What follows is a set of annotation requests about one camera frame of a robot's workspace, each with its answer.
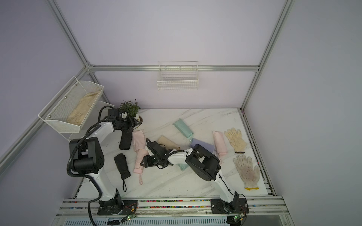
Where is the pink umbrella sleeve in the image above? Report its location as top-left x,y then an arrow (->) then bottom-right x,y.
133,130 -> 146,152

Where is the black umbrella sleeve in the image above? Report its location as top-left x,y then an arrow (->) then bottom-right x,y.
119,131 -> 133,150

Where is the yellow umbrella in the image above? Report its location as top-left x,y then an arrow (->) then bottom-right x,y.
157,136 -> 180,150

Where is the pink umbrella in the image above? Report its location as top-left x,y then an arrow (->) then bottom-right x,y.
213,131 -> 228,162
133,149 -> 149,185

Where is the black umbrella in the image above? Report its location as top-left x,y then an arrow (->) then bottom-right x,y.
114,153 -> 131,192

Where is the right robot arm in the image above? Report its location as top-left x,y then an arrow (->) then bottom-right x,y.
140,138 -> 239,214

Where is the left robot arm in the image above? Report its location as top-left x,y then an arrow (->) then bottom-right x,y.
67,104 -> 143,211

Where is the potted green plant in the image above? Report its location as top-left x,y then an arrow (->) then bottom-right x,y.
119,100 -> 143,128

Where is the green umbrella near front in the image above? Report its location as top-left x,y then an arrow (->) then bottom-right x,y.
177,163 -> 189,171

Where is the green umbrella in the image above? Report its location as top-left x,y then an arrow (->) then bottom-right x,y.
177,163 -> 189,171
173,118 -> 194,139

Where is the green umbrella at back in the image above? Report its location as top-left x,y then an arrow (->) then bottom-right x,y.
173,118 -> 194,139

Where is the cream glove in shelf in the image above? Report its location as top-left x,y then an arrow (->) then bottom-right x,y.
66,91 -> 100,126

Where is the purple umbrella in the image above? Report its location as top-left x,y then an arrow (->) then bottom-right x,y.
190,138 -> 216,154

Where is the white tiered mesh shelf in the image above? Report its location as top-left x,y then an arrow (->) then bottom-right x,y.
38,77 -> 109,141

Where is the cream work glove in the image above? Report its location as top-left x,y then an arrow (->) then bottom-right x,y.
224,128 -> 247,154

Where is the white speckled work glove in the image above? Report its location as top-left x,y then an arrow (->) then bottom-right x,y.
233,154 -> 260,191

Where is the white wire wall basket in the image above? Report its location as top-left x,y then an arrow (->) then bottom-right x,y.
156,61 -> 199,91

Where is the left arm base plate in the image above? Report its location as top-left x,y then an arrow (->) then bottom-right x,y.
97,200 -> 138,216

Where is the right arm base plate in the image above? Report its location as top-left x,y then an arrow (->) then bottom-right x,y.
210,198 -> 249,214

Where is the aluminium rail frame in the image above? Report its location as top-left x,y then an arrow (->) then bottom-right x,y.
50,194 -> 295,226

